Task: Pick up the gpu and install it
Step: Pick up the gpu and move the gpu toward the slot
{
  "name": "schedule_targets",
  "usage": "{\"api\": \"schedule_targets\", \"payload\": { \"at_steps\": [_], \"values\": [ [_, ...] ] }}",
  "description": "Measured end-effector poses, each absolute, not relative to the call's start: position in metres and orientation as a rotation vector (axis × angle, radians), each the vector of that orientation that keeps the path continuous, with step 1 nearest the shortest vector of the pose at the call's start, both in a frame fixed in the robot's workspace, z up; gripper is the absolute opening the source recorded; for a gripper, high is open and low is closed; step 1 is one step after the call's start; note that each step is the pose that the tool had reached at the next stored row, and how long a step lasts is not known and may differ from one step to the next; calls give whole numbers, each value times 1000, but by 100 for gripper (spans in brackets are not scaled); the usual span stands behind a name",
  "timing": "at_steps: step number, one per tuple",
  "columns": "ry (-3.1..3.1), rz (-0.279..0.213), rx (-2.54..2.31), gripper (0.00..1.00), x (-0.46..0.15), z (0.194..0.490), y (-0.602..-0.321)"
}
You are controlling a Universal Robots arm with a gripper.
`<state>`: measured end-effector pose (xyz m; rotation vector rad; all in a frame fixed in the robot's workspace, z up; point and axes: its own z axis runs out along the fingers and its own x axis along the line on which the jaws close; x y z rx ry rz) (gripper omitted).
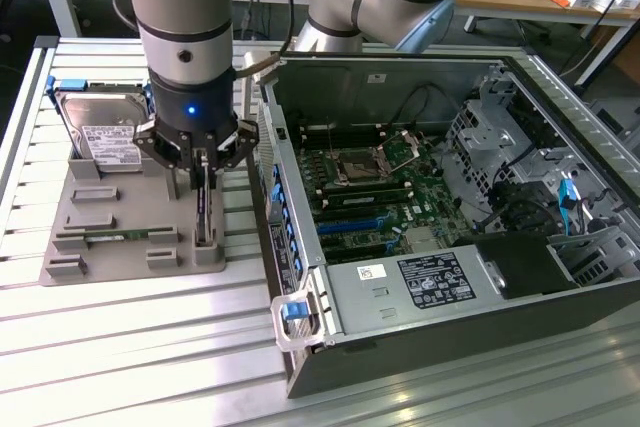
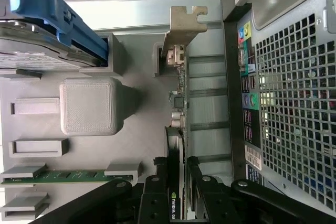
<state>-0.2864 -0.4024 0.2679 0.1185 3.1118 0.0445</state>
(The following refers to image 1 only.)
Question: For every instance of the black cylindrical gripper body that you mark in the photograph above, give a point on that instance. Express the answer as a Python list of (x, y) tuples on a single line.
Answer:
[(190, 107)]

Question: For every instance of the green graphics card black shroud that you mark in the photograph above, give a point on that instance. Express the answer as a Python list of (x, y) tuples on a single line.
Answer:
[(202, 217)]

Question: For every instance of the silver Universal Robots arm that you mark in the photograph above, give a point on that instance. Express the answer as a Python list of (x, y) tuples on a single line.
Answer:
[(185, 22)]

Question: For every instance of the grey plastic parts rack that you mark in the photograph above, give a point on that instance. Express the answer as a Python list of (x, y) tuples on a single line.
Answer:
[(125, 207)]

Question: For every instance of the blue expansion card retainer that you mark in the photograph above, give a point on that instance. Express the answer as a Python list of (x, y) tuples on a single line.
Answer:
[(287, 219)]

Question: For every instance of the green RAM stick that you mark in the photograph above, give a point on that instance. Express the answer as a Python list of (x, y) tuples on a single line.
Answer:
[(120, 235)]

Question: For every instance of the four-slot black RAM bank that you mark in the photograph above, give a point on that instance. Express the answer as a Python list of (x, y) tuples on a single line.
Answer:
[(345, 134), (365, 197)]

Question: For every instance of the CPU socket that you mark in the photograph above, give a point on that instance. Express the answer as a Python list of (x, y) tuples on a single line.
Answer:
[(357, 167)]

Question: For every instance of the black expansion slot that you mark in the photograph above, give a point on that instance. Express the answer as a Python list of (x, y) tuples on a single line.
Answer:
[(350, 214)]

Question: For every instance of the blue expansion slot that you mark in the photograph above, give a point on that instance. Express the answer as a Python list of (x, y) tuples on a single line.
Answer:
[(350, 226)]

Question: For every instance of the blue case release latch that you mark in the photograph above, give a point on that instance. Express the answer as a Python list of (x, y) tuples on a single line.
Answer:
[(292, 309)]

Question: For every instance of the silver CPU socket cover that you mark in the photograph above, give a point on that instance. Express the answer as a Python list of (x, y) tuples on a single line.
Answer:
[(417, 144)]

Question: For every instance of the green Dell motherboard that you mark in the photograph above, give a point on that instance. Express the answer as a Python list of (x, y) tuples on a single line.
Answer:
[(435, 207)]

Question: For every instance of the silver chipset heatsink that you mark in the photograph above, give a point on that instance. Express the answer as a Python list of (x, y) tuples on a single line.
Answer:
[(422, 239)]

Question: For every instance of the silver power supply unit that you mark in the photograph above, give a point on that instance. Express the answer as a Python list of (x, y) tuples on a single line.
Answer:
[(400, 307)]

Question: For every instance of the silver metal disk bay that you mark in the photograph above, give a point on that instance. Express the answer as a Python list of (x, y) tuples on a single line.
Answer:
[(480, 137)]

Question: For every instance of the open black PC case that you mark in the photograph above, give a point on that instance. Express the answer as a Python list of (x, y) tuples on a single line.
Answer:
[(450, 347)]

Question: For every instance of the grey metal computer case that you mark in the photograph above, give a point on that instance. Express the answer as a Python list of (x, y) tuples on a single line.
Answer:
[(615, 119)]

